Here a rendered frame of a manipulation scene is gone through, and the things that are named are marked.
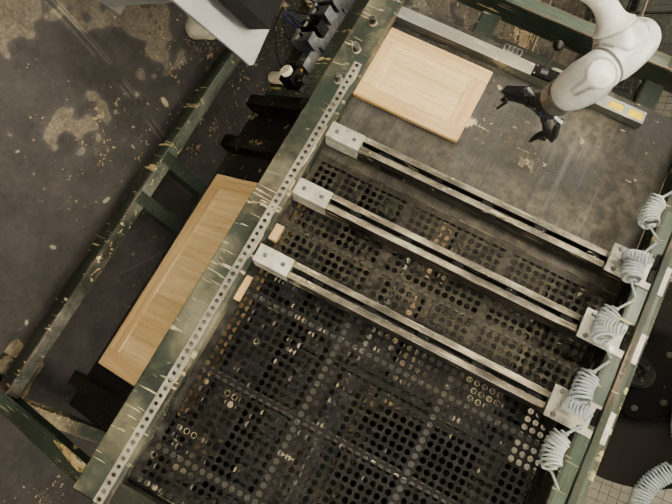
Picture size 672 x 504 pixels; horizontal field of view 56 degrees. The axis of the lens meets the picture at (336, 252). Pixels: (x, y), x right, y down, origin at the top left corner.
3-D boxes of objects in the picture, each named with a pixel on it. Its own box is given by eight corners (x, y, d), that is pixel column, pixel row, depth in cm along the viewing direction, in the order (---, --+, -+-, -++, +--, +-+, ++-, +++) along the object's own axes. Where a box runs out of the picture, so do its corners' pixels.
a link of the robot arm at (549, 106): (565, 67, 155) (552, 75, 161) (542, 92, 154) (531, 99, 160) (590, 93, 156) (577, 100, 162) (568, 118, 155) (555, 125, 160)
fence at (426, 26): (401, 12, 235) (402, 5, 232) (642, 118, 223) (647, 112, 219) (395, 22, 234) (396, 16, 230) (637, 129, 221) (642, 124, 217)
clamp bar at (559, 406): (266, 244, 209) (258, 220, 186) (602, 415, 193) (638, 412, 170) (251, 270, 206) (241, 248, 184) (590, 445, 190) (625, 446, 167)
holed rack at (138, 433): (354, 61, 224) (354, 60, 223) (361, 65, 223) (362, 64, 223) (93, 500, 182) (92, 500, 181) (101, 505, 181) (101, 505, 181)
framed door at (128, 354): (220, 176, 268) (217, 173, 266) (312, 197, 233) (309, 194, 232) (102, 364, 245) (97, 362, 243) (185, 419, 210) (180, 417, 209)
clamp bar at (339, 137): (336, 126, 222) (336, 89, 199) (656, 277, 206) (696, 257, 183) (322, 149, 219) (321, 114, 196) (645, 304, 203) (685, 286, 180)
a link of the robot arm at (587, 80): (564, 122, 154) (602, 93, 157) (602, 104, 139) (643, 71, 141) (539, 86, 154) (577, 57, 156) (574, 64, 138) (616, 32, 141)
